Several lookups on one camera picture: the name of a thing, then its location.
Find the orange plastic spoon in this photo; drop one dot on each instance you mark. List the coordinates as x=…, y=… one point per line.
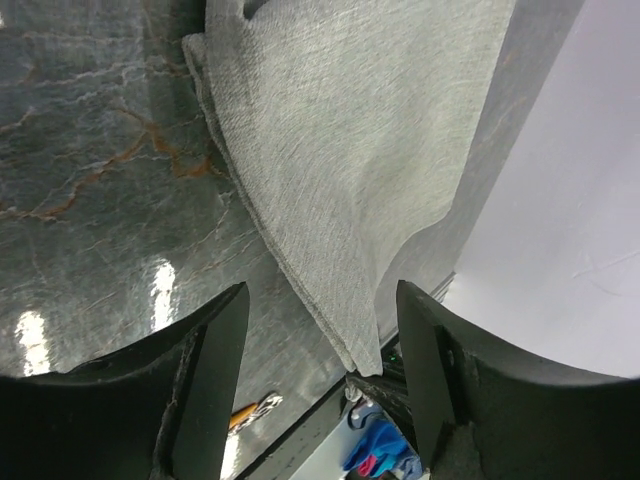
x=243, y=417

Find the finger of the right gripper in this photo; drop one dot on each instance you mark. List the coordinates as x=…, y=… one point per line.
x=390, y=392

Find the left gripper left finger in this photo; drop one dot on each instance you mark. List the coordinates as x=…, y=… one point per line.
x=157, y=409

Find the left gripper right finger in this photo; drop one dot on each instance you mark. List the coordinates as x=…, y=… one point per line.
x=483, y=408

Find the clear-handled metal fork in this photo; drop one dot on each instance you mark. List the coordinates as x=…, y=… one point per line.
x=271, y=401

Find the grey cloth napkin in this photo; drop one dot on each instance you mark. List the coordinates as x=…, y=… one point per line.
x=346, y=126

